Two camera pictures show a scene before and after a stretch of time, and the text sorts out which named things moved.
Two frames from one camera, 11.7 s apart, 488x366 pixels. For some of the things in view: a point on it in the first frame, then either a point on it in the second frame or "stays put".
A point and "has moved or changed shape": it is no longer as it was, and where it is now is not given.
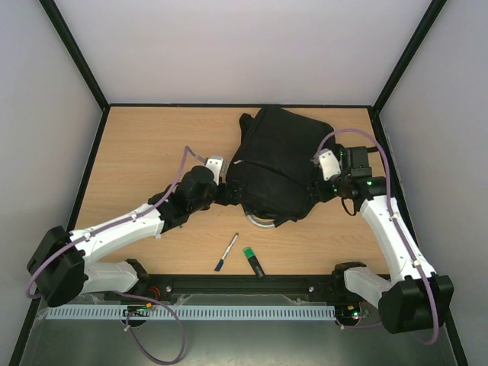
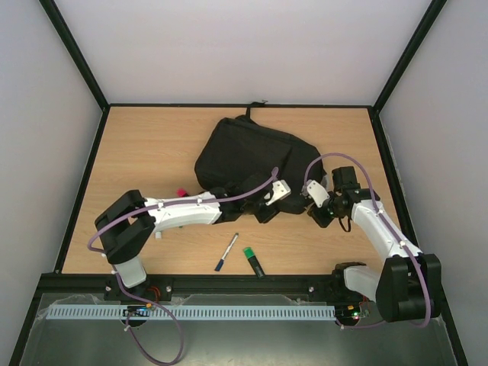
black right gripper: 318,187 → 318,214
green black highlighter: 250,255 stays put
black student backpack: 272,162 has moved or changed shape
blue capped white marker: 220,262 stays put
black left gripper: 235,197 → 264,217
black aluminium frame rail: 233,284 stays put
